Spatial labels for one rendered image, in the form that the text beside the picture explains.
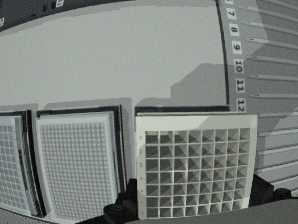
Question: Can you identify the white deep-well block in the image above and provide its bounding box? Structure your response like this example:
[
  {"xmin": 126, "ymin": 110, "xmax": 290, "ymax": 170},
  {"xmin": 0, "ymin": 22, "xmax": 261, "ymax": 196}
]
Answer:
[{"xmin": 136, "ymin": 111, "xmax": 257, "ymax": 220}]

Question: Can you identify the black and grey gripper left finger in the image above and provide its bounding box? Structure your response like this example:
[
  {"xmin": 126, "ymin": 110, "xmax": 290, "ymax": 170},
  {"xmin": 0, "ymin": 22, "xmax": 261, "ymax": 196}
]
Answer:
[{"xmin": 75, "ymin": 178, "xmax": 140, "ymax": 224}]

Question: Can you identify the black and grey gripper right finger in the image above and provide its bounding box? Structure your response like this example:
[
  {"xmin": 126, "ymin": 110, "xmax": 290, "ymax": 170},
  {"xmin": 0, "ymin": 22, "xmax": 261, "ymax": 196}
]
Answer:
[{"xmin": 248, "ymin": 174, "xmax": 298, "ymax": 207}]

